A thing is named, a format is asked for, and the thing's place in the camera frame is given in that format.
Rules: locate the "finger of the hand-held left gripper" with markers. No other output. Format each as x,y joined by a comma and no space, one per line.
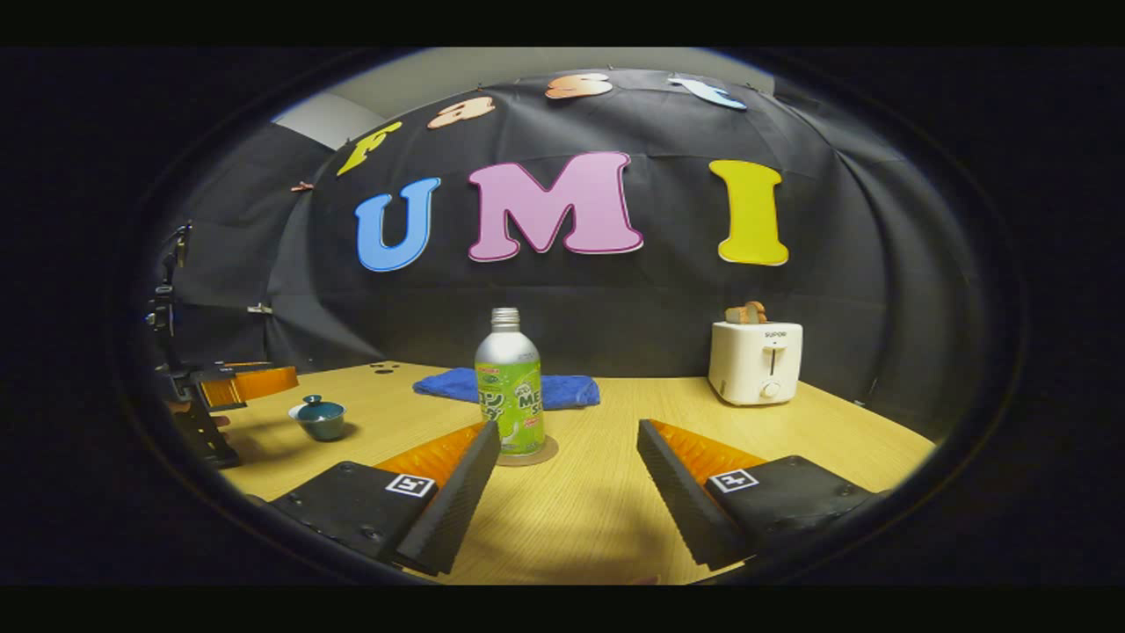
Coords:
259,384
233,366

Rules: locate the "round brown coaster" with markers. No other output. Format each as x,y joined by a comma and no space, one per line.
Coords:
549,454

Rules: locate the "black backdrop cloth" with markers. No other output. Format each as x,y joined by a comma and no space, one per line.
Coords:
615,308

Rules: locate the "white toaster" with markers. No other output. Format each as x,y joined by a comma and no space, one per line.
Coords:
751,365

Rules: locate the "teal teacup lid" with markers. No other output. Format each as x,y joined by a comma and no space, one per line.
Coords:
315,409

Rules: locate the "blue folded towel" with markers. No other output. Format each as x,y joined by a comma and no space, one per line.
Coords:
571,391

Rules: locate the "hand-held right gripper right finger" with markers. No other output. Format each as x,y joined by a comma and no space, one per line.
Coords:
681,510

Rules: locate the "bread slice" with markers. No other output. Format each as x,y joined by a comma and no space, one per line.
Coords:
745,313

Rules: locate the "silver green water bottle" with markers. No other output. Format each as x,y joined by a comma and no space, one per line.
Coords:
508,387

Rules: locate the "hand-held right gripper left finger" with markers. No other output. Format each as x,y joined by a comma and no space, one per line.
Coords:
457,510

